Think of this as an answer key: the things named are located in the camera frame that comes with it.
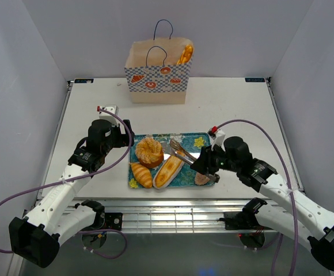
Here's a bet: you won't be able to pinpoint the aluminium frame rail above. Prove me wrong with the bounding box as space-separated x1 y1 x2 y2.
18 200 329 234

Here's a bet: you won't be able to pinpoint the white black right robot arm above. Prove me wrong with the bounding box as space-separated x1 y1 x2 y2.
190 136 334 271

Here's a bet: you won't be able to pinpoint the teal floral tray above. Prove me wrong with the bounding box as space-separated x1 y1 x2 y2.
129 132 211 189

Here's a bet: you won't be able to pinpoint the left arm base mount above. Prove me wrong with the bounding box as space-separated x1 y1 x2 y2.
103 212 123 231

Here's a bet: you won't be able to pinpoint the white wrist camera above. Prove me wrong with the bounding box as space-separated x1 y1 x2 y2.
97 105 119 119
208 126 226 150

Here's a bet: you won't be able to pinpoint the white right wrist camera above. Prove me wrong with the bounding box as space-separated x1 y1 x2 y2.
208 126 226 150

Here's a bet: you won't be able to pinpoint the checkered paper bag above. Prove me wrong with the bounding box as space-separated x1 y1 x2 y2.
124 19 195 104

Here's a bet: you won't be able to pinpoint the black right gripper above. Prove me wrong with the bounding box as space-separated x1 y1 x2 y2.
189 142 240 175

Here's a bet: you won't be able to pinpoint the metal tongs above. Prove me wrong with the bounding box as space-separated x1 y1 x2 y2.
169 139 220 183

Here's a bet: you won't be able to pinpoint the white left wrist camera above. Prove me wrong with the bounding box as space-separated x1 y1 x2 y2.
97 105 119 119

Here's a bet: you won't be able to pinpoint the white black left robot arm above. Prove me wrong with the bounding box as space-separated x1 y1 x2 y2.
9 119 135 268

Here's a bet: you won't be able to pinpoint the twisted bread stick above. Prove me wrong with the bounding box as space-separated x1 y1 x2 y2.
176 44 194 65

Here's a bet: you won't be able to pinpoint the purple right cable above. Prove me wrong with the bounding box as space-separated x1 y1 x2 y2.
217 119 300 276

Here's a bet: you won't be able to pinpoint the flat baguette bread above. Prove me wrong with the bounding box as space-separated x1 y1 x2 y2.
153 155 184 189

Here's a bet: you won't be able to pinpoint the striped croissant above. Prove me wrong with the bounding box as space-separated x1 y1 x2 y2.
130 163 153 189

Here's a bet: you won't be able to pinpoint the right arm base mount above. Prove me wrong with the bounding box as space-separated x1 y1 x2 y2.
218 212 256 230

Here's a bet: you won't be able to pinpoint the pink sugared bun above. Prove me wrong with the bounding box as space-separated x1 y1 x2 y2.
195 172 210 186

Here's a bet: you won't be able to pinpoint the sugared round bun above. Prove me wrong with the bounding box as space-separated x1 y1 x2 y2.
135 137 164 168

